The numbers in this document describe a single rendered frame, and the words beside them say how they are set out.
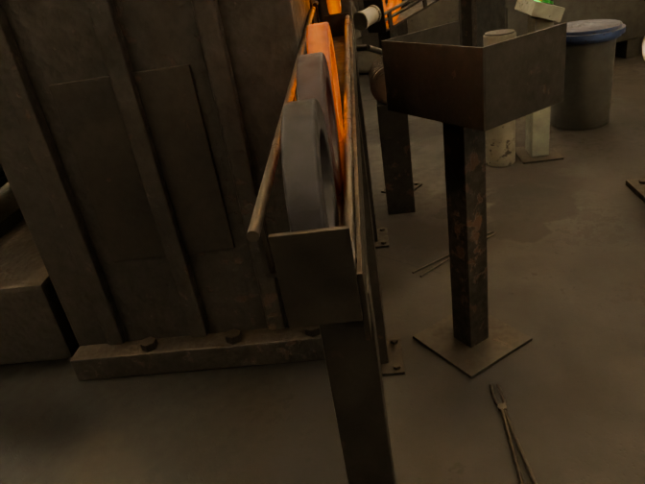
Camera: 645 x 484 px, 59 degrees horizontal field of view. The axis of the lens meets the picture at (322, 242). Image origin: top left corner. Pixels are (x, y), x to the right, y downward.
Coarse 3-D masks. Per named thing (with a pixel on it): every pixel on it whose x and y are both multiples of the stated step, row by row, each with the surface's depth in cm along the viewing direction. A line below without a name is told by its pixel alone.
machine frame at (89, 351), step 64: (0, 0) 109; (64, 0) 109; (128, 0) 108; (192, 0) 105; (256, 0) 107; (0, 64) 112; (64, 64) 115; (128, 64) 112; (192, 64) 113; (256, 64) 113; (0, 128) 122; (64, 128) 120; (128, 128) 117; (192, 128) 119; (256, 128) 119; (64, 192) 125; (128, 192) 126; (192, 192) 126; (256, 192) 123; (64, 256) 136; (128, 256) 134; (192, 256) 134; (256, 256) 130; (128, 320) 144; (192, 320) 139; (256, 320) 142
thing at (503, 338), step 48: (384, 48) 110; (432, 48) 99; (480, 48) 90; (528, 48) 95; (432, 96) 103; (480, 96) 93; (528, 96) 98; (480, 144) 114; (480, 192) 118; (480, 240) 124; (480, 288) 129; (432, 336) 140; (480, 336) 135; (528, 336) 135
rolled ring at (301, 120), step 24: (288, 120) 53; (312, 120) 52; (288, 144) 51; (312, 144) 51; (288, 168) 50; (312, 168) 50; (288, 192) 50; (312, 192) 50; (288, 216) 51; (312, 216) 51; (336, 216) 65
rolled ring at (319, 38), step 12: (312, 24) 86; (324, 24) 85; (312, 36) 83; (324, 36) 83; (312, 48) 82; (324, 48) 82; (336, 72) 96; (336, 84) 96; (336, 96) 96; (336, 108) 84
